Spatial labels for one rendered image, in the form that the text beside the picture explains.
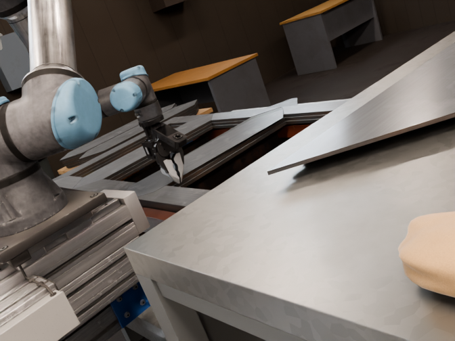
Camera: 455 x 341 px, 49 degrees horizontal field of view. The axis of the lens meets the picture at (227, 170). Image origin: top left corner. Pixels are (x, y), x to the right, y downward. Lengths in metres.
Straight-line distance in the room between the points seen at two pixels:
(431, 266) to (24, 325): 0.67
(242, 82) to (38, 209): 4.04
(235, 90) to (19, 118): 3.97
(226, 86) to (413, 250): 4.40
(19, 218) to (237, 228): 0.51
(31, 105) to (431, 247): 0.72
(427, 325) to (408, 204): 0.18
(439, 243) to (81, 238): 0.78
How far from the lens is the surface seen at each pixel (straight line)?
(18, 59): 5.34
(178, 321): 0.69
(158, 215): 1.40
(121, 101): 1.34
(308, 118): 1.78
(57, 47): 1.02
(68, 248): 1.03
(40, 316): 0.90
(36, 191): 1.00
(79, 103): 0.92
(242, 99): 4.88
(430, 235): 0.40
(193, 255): 0.57
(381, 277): 0.43
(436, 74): 0.89
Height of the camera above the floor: 1.29
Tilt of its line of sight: 18 degrees down
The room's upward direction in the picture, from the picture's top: 21 degrees counter-clockwise
